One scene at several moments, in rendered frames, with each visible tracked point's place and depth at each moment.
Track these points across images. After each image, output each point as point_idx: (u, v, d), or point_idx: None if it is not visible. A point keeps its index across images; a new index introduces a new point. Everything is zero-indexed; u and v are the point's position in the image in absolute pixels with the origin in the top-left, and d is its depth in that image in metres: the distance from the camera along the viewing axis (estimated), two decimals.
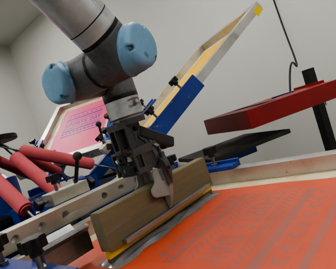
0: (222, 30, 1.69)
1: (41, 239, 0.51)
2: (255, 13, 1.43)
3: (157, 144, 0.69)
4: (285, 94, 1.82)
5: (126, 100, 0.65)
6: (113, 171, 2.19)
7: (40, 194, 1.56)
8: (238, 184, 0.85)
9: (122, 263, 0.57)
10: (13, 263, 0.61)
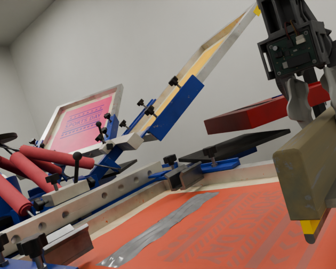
0: (222, 30, 1.69)
1: (41, 239, 0.51)
2: (255, 13, 1.43)
3: (328, 29, 0.43)
4: None
5: None
6: (113, 171, 2.19)
7: (40, 194, 1.56)
8: (238, 183, 0.85)
9: (121, 262, 0.57)
10: (13, 263, 0.61)
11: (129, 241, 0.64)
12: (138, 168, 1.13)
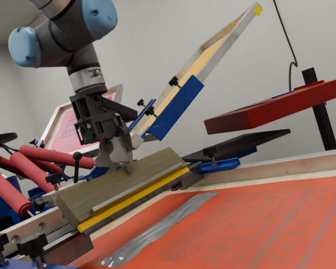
0: (222, 30, 1.69)
1: (41, 239, 0.51)
2: (255, 13, 1.43)
3: (118, 114, 0.73)
4: (285, 94, 1.82)
5: (87, 71, 0.70)
6: None
7: (40, 194, 1.56)
8: (238, 183, 0.85)
9: (121, 262, 0.57)
10: (13, 263, 0.61)
11: (129, 241, 0.64)
12: None
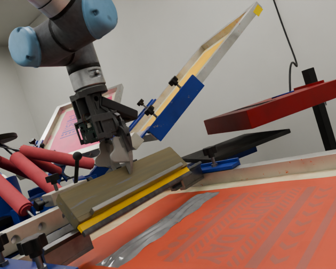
0: (222, 30, 1.69)
1: (41, 239, 0.51)
2: (255, 13, 1.43)
3: (118, 113, 0.73)
4: (285, 94, 1.82)
5: (87, 70, 0.70)
6: None
7: (40, 194, 1.56)
8: (238, 183, 0.85)
9: (121, 262, 0.57)
10: (13, 263, 0.61)
11: (129, 241, 0.64)
12: None
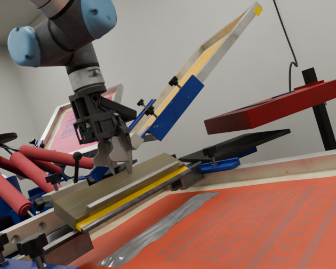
0: (222, 30, 1.69)
1: (41, 239, 0.51)
2: (255, 13, 1.43)
3: (117, 113, 0.73)
4: (285, 94, 1.82)
5: (86, 70, 0.70)
6: None
7: (40, 194, 1.56)
8: (238, 183, 0.85)
9: (121, 262, 0.57)
10: (13, 263, 0.61)
11: (129, 241, 0.64)
12: None
